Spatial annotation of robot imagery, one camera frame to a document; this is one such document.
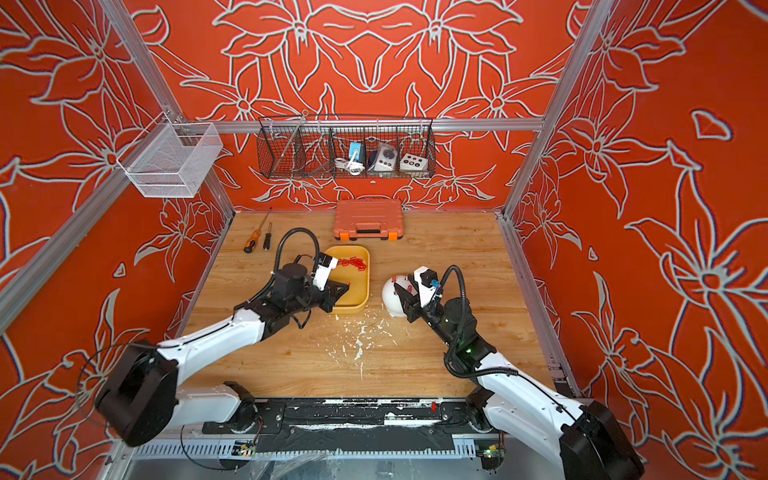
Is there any clear acrylic wall box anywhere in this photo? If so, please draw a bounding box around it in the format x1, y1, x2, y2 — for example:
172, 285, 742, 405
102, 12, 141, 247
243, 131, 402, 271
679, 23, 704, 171
118, 123, 223, 199

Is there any orange handled screwdriver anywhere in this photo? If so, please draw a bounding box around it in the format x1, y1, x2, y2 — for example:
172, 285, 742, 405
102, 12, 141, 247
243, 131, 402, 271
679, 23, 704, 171
243, 210, 271, 254

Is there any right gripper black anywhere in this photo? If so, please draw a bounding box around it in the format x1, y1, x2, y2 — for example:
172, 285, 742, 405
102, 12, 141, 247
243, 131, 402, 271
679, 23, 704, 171
394, 277, 460, 352

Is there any yellow plastic tray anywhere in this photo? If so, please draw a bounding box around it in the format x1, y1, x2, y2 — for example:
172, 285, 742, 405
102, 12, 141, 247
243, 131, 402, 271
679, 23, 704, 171
325, 245, 371, 315

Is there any black wire wall basket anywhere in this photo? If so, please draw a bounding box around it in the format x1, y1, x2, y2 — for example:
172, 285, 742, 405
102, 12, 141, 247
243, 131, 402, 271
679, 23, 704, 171
256, 113, 437, 180

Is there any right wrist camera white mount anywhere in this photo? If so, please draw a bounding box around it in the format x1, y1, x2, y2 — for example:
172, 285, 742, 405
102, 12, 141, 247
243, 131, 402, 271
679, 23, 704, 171
414, 266, 440, 309

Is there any red sleeves pile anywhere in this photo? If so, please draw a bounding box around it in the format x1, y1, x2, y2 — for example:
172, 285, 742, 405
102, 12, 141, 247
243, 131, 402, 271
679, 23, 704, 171
338, 256, 368, 272

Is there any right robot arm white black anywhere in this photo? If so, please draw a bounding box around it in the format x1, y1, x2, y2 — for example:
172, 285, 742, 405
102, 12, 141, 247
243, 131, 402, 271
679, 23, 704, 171
382, 265, 645, 479

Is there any white dome screw fixture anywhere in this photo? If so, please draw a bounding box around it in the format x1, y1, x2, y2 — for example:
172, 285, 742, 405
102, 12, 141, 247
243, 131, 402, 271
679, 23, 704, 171
382, 275, 407, 318

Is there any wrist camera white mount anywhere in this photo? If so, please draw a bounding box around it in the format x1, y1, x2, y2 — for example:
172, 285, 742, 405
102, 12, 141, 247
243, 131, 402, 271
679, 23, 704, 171
414, 266, 440, 309
312, 252, 338, 291

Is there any orange tool case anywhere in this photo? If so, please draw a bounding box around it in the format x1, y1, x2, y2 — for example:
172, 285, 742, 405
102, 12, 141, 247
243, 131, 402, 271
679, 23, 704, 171
333, 198, 404, 242

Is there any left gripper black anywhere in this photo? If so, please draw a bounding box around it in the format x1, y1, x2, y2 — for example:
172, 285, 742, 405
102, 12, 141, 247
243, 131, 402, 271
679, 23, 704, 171
289, 277, 350, 316

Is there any blue white small box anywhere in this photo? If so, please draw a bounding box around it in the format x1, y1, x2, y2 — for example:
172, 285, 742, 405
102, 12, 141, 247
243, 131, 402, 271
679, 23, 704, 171
348, 142, 363, 163

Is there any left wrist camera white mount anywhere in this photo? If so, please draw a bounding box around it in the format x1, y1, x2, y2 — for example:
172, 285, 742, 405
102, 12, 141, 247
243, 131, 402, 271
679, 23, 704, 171
312, 252, 338, 291

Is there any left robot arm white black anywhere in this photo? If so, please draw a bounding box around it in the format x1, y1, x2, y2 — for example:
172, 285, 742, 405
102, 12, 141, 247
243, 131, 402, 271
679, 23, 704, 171
93, 249, 349, 447

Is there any white button box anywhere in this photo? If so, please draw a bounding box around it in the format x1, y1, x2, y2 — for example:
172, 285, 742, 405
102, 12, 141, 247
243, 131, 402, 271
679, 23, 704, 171
399, 153, 428, 175

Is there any white round dial device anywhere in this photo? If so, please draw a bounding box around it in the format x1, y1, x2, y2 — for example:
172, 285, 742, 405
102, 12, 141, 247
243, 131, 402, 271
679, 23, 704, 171
373, 145, 398, 173

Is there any black handled screwdriver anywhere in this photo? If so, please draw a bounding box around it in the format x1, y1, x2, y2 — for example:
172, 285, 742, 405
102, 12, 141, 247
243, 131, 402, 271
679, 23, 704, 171
263, 223, 272, 251

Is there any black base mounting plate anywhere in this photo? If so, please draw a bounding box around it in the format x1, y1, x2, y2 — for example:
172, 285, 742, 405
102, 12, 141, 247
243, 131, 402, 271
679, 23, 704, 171
201, 397, 512, 459

